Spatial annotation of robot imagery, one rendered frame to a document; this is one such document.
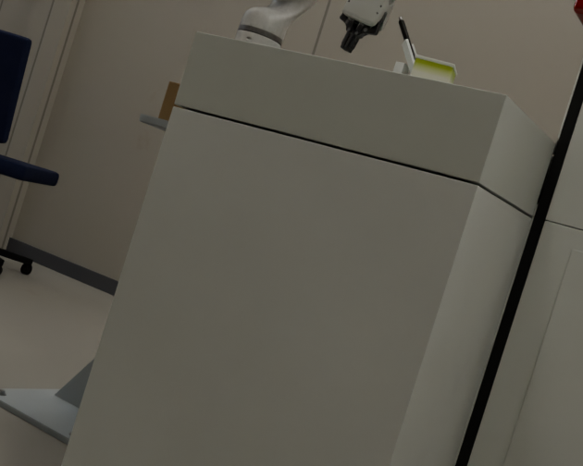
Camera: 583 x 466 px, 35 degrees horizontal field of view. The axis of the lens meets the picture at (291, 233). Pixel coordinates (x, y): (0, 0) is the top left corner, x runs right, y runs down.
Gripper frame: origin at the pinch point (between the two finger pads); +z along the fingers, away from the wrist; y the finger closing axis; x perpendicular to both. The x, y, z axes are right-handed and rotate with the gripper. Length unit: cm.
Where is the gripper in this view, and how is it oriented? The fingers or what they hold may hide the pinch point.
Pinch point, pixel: (349, 42)
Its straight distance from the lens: 221.0
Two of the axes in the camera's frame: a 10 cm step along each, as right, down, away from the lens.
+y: -7.5, -4.6, 4.7
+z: -4.7, 8.8, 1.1
